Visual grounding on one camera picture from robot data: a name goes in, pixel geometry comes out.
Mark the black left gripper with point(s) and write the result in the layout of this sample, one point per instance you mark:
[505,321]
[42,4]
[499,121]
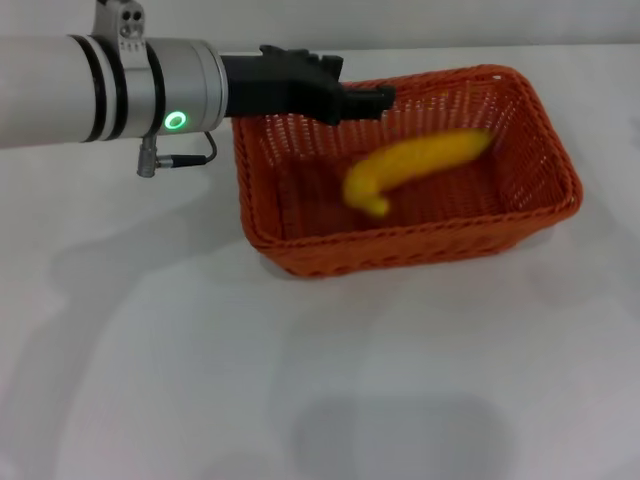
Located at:
[280,85]

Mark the yellow plastic banana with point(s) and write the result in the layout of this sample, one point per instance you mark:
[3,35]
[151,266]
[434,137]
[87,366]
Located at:
[410,160]

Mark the orange woven plastic basket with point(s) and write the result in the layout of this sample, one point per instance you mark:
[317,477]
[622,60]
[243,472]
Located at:
[450,240]

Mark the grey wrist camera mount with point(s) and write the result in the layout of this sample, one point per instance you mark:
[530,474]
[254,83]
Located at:
[127,20]

